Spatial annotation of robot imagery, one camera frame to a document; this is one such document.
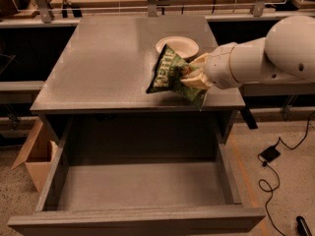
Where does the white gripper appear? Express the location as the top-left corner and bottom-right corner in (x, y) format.
(180, 42), (241, 89)

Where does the green jalapeno chip bag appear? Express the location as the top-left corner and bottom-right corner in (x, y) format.
(146, 44), (207, 109)

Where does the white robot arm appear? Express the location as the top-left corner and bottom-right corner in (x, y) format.
(180, 16), (315, 89)

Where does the grey open top drawer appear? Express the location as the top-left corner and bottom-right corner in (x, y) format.
(8, 117), (265, 236)

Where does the white paper bowl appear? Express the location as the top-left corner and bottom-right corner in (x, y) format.
(156, 36), (199, 59)

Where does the grey cabinet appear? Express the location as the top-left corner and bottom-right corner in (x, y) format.
(31, 15), (244, 151)

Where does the cardboard box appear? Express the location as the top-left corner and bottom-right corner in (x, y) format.
(12, 119), (58, 193)

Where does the black object on floor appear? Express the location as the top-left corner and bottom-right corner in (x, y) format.
(296, 216), (313, 236)

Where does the black power adapter with cable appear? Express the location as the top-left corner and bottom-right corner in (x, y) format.
(257, 111), (315, 236)

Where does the grey metal shelf rail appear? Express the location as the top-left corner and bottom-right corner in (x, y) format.
(0, 81), (44, 104)

